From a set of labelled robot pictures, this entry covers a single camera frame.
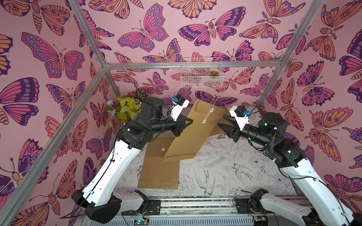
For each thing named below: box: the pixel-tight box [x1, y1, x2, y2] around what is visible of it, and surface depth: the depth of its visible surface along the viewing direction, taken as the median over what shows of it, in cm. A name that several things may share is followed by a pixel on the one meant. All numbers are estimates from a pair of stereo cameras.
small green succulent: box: [209, 70, 220, 77], surface depth 94 cm
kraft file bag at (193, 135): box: [162, 99, 226, 162], surface depth 62 cm
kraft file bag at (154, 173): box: [137, 133, 180, 190], surface depth 87 cm
